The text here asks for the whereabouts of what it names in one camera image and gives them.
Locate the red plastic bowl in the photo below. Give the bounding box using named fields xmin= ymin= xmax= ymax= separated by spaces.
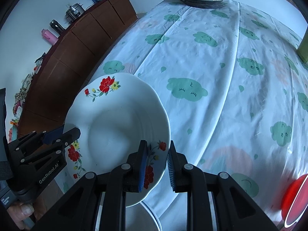
xmin=281 ymin=174 xmax=307 ymax=228

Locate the person's left hand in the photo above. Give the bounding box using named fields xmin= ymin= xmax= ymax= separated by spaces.
xmin=7 ymin=196 xmax=47 ymax=230

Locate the green thermos bottle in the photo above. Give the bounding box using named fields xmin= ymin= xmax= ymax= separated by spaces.
xmin=296 ymin=30 xmax=308 ymax=64

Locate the red flower white plate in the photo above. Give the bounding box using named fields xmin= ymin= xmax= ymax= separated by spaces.
xmin=64 ymin=73 xmax=171 ymax=207

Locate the steel cooking pot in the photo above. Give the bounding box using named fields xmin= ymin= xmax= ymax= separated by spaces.
xmin=65 ymin=3 xmax=85 ymax=24

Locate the pink thermos flask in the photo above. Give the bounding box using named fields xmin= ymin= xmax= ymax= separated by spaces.
xmin=41 ymin=29 xmax=58 ymax=45

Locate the blue pattern white plate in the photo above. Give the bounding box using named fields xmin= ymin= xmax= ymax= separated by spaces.
xmin=125 ymin=202 xmax=162 ymax=231

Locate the cloud pattern tablecloth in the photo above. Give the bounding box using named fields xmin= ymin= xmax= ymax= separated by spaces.
xmin=77 ymin=0 xmax=307 ymax=230

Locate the brown wooden sideboard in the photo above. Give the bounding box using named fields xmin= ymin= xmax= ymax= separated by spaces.
xmin=18 ymin=0 xmax=137 ymax=137

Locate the black thermos flask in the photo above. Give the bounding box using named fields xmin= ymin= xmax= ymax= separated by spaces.
xmin=50 ymin=19 xmax=65 ymax=35

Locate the clutter on sideboard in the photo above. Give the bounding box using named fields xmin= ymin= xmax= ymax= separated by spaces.
xmin=8 ymin=52 xmax=46 ymax=142

